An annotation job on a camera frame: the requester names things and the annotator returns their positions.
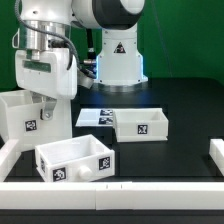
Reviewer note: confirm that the white rail block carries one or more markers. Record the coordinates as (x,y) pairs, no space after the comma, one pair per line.
(9,154)
(216,152)

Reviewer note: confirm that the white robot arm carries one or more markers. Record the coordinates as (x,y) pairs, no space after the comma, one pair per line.
(46,24)

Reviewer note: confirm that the white marker tag board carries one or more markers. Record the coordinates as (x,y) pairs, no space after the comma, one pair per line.
(90,117)

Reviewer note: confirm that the black camera stand pole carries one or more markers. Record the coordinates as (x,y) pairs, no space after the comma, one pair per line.
(91,60)

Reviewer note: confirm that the white right rail block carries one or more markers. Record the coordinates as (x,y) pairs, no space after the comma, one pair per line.
(216,152)

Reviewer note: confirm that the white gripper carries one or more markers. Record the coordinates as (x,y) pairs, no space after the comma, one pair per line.
(54,75)

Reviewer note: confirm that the large white drawer cabinet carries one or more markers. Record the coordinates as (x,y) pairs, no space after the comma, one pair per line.
(20,118)

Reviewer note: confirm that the white drawer with knob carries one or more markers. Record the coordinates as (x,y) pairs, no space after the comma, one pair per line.
(80,159)

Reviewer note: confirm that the white left rail block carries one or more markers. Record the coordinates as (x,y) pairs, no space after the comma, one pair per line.
(9,154)

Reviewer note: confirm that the white front rail bar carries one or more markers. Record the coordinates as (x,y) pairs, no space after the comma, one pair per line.
(113,195)

